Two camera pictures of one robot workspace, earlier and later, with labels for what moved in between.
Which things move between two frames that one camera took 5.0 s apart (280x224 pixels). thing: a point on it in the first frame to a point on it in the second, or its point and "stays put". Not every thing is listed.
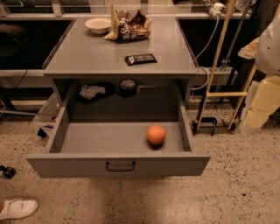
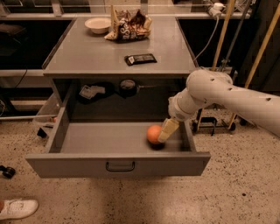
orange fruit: [156, 134] stays put
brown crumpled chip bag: [129, 26] stays put
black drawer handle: [120, 170] stays put
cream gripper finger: [266, 101] to [182, 107]
